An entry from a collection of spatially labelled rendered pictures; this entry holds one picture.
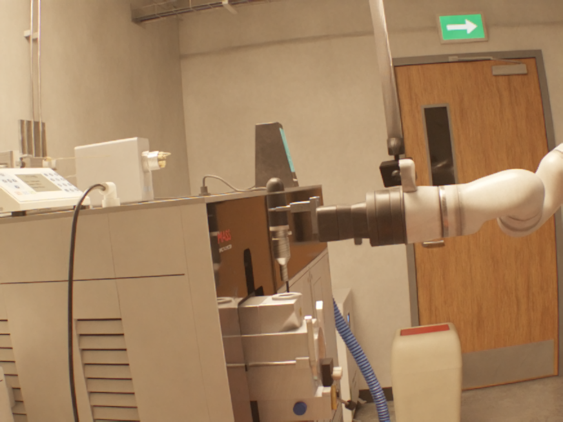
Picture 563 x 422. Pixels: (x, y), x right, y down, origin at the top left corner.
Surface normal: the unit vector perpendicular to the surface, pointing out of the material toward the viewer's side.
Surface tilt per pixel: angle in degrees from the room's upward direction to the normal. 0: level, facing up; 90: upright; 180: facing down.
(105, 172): 90
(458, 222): 114
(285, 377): 90
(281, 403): 90
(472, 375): 90
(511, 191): 64
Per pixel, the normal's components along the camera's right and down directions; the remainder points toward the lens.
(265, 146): -0.10, 0.00
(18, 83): 0.98, -0.10
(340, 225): 0.20, 0.00
